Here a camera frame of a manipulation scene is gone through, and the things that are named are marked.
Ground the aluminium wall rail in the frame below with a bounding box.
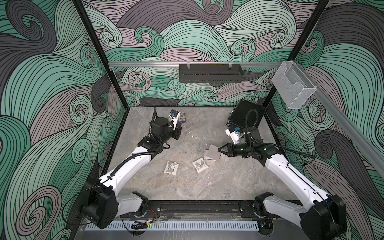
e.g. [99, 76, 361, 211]
[108, 61, 283, 69]

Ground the white slotted cable duct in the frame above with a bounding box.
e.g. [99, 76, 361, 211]
[84, 220, 259, 232]

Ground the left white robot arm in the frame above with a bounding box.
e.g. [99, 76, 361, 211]
[79, 110, 182, 229]

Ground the black wall-mounted tray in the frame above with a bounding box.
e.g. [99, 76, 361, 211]
[179, 64, 244, 86]

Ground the black aluminium case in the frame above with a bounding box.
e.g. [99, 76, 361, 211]
[227, 100, 265, 131]

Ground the clear acrylic wall holder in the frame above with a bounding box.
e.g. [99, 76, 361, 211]
[272, 61, 317, 110]

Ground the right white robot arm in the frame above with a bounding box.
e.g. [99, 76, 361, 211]
[218, 109, 347, 240]

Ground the grey foam insert pad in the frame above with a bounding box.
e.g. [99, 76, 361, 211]
[204, 145, 221, 162]

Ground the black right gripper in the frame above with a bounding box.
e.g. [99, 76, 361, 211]
[218, 142, 253, 157]

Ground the white jewelry box base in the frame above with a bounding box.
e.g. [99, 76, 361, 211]
[203, 149, 217, 164]

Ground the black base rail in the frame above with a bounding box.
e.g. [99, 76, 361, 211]
[143, 200, 279, 220]

